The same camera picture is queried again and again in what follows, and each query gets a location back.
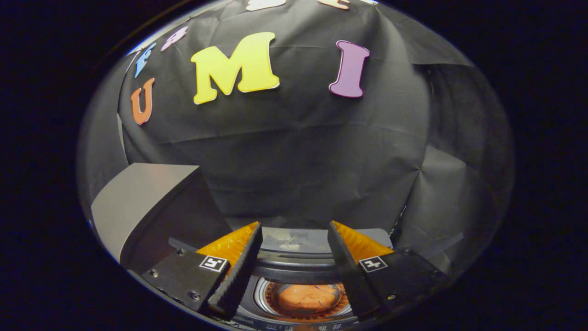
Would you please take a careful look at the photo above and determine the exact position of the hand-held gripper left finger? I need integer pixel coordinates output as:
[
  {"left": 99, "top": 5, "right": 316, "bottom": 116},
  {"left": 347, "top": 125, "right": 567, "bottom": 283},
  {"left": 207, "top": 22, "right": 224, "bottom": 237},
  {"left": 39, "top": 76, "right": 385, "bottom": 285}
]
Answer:
[{"left": 140, "top": 222, "right": 263, "bottom": 321}]

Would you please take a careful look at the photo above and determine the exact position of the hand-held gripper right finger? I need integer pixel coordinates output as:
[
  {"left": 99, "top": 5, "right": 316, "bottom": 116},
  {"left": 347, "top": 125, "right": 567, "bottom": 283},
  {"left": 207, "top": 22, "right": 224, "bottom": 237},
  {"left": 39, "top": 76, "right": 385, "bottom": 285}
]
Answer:
[{"left": 328, "top": 221, "right": 448, "bottom": 320}]

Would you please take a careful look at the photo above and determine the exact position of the dark grey washing machine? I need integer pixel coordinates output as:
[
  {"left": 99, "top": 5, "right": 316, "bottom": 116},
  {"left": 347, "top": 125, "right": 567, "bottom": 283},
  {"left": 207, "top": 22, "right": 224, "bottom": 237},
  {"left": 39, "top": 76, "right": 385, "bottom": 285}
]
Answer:
[{"left": 230, "top": 262, "right": 368, "bottom": 331}]

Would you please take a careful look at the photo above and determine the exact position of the yellow polo shirt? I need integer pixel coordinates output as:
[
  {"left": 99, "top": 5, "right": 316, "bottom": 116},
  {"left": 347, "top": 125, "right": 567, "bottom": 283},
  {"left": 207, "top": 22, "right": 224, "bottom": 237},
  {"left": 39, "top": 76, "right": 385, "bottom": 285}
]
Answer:
[{"left": 276, "top": 284, "right": 343, "bottom": 315}]

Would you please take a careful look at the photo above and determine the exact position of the small grey cabinet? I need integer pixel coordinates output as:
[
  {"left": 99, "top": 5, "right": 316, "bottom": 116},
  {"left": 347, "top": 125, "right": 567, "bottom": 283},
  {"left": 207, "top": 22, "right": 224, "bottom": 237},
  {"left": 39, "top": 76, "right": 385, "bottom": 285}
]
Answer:
[{"left": 90, "top": 162, "right": 230, "bottom": 267}]

